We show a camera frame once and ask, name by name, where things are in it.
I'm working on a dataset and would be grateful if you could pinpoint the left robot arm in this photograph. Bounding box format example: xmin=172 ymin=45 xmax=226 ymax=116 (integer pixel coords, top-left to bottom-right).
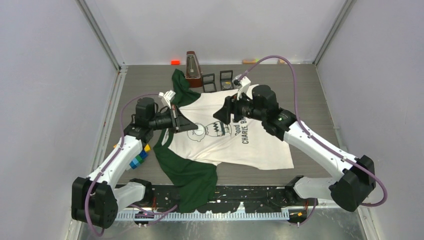
xmin=71 ymin=97 xmax=198 ymax=229

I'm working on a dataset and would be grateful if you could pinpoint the tan and green block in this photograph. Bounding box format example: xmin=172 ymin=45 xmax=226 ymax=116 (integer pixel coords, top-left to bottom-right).
xmin=242 ymin=58 xmax=257 ymax=65

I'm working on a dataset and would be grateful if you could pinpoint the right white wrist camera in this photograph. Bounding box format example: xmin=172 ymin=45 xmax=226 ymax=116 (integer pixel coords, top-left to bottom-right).
xmin=232 ymin=74 xmax=251 ymax=100

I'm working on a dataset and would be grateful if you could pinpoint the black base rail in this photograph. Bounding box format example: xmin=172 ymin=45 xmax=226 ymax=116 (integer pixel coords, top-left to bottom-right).
xmin=134 ymin=185 xmax=318 ymax=214

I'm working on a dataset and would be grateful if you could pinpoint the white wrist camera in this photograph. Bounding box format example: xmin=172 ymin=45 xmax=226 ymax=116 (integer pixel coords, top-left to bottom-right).
xmin=158 ymin=90 xmax=176 ymax=109
xmin=232 ymin=74 xmax=251 ymax=100

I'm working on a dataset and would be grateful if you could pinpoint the black box with gold brooch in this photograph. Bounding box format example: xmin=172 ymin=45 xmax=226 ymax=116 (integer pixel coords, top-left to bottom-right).
xmin=219 ymin=70 xmax=234 ymax=91

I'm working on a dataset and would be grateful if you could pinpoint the black box with blue brooch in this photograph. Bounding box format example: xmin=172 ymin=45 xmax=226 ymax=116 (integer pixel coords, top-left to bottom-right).
xmin=201 ymin=73 xmax=217 ymax=93

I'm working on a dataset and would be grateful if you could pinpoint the green and white t-shirt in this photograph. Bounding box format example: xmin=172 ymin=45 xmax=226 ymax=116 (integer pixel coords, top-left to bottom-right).
xmin=153 ymin=69 xmax=294 ymax=213

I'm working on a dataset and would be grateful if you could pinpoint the brown wooden metronome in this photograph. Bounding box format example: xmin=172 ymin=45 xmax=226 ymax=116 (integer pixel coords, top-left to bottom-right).
xmin=185 ymin=51 xmax=203 ymax=88

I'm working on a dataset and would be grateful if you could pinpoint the pile of colourful toy bricks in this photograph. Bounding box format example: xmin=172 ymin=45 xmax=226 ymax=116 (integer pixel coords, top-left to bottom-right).
xmin=108 ymin=141 xmax=151 ymax=171

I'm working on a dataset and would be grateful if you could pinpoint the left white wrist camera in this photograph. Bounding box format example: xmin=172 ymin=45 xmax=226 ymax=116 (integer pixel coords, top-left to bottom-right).
xmin=158 ymin=90 xmax=176 ymax=109

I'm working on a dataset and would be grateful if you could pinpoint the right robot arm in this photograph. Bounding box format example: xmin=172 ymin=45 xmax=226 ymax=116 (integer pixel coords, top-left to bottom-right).
xmin=213 ymin=85 xmax=377 ymax=212

